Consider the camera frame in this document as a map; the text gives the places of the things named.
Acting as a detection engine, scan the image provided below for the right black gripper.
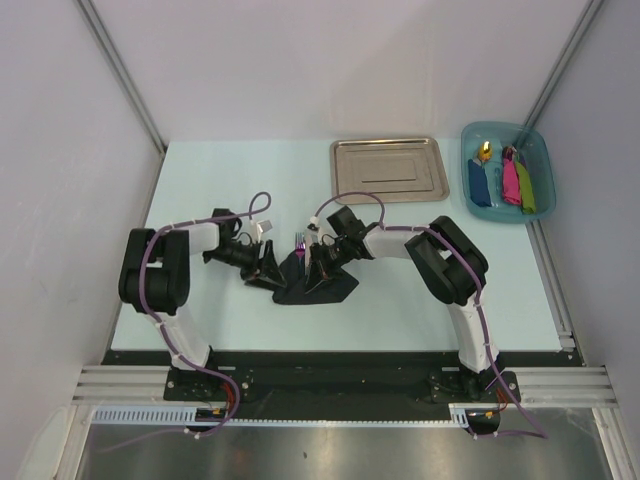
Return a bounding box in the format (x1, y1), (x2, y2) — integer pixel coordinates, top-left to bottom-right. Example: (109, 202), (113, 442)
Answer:
(305, 237), (354, 294)

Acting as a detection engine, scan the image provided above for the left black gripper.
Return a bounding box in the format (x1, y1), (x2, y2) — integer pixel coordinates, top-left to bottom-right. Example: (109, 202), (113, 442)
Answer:
(204, 240), (286, 291)

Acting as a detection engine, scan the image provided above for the black paper napkin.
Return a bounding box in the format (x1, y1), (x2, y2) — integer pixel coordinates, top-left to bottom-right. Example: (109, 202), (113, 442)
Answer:
(272, 252), (359, 306)

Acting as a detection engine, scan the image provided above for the iridescent rainbow fork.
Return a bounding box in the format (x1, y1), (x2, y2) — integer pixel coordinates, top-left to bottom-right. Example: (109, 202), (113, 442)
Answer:
(294, 232), (305, 266)

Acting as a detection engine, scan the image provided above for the silver table knife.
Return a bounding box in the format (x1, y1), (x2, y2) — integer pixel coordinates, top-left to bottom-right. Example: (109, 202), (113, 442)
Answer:
(303, 233), (313, 273)

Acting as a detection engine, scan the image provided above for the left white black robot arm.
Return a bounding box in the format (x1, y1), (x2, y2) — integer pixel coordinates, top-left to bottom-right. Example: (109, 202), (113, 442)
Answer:
(118, 208), (286, 400)

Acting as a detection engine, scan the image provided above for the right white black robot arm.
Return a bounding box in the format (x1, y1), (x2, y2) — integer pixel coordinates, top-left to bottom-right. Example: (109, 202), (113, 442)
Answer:
(304, 206), (500, 401)

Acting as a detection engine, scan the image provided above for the blue rolled napkin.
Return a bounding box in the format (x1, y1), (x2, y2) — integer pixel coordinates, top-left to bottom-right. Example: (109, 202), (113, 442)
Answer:
(468, 159), (492, 208)

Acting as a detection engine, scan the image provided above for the pink rolled napkin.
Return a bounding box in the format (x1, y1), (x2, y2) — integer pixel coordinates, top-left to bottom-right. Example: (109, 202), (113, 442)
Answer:
(502, 157), (521, 206)

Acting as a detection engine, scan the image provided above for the green rolled napkin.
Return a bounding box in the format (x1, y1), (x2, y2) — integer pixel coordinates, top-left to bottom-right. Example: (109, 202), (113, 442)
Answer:
(515, 161), (537, 214)

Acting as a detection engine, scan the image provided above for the stainless steel tray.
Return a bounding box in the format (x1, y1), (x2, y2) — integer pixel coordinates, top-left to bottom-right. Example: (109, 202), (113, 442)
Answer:
(329, 137), (450, 205)

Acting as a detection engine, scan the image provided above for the yellow utensil in bin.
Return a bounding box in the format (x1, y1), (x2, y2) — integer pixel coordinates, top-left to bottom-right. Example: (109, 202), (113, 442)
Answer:
(477, 141), (493, 163)

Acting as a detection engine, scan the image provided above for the teal plastic bin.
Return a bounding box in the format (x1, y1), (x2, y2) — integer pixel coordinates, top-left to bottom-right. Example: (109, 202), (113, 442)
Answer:
(461, 121), (556, 224)

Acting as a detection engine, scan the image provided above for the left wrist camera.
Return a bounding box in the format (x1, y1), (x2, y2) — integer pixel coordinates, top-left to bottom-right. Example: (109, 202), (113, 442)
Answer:
(250, 220), (273, 243)

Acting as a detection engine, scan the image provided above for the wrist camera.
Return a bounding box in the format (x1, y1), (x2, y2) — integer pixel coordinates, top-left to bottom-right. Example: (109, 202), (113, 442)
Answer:
(250, 220), (273, 243)
(305, 216), (327, 244)

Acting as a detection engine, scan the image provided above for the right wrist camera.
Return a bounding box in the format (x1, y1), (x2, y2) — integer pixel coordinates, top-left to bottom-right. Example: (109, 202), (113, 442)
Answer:
(305, 216), (327, 244)

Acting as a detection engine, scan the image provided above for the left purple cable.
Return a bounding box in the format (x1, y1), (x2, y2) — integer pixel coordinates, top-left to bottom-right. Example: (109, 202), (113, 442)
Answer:
(138, 191), (272, 401)

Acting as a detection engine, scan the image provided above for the purple cable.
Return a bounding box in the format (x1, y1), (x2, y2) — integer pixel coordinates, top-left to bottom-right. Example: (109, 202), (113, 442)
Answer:
(312, 192), (549, 440)
(138, 191), (272, 401)

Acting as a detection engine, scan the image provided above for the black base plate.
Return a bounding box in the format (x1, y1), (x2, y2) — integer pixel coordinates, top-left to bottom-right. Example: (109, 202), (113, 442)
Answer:
(102, 349), (584, 422)

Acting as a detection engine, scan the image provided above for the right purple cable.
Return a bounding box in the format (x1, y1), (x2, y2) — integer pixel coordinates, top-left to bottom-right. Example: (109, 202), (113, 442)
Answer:
(312, 192), (549, 440)

